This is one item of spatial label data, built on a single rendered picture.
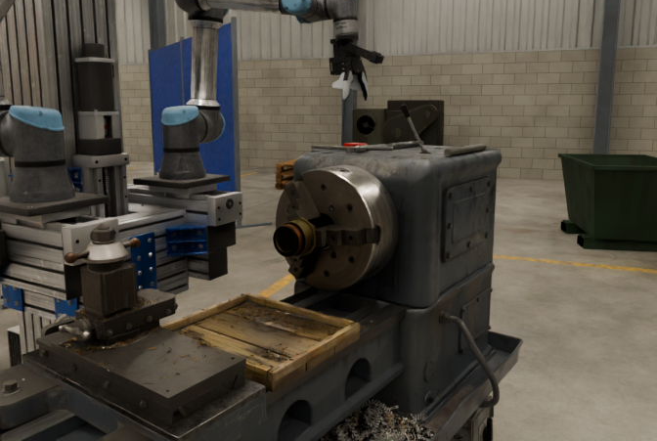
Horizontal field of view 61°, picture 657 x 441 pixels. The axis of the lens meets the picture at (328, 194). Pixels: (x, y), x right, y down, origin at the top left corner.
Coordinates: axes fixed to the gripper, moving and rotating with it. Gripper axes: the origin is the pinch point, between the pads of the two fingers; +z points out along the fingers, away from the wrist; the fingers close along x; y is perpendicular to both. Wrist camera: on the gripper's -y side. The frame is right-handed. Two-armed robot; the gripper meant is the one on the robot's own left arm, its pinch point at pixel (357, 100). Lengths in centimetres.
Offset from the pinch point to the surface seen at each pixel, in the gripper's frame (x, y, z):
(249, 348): 69, -5, 54
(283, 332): 59, -6, 54
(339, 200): 39.0, -12.5, 26.5
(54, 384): 102, 13, 50
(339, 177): 39.0, -13.1, 20.7
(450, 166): 10.8, -32.0, 21.4
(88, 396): 102, 3, 51
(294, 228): 52, -7, 31
